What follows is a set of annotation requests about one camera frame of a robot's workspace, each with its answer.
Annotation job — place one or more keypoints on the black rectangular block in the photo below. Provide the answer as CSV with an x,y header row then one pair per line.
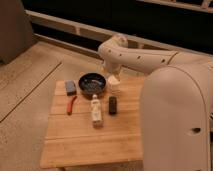
x,y
112,105

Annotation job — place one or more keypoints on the grey blue sponge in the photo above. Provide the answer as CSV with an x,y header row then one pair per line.
x,y
70,88

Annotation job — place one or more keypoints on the grey upholstered chair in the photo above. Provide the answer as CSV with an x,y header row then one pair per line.
x,y
16,33

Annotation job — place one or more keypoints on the white window railing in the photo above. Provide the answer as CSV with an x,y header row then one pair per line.
x,y
93,32

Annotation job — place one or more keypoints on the wooden table board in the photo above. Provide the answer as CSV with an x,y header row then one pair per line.
x,y
72,140

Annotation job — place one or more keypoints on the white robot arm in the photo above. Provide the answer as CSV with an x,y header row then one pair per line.
x,y
176,104

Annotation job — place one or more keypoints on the red handled tool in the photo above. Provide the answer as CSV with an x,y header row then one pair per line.
x,y
70,105

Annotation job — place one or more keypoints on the white ceramic cup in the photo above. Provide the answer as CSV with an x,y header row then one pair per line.
x,y
113,83

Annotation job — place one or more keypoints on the white plastic bottle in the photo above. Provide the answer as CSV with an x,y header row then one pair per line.
x,y
96,111

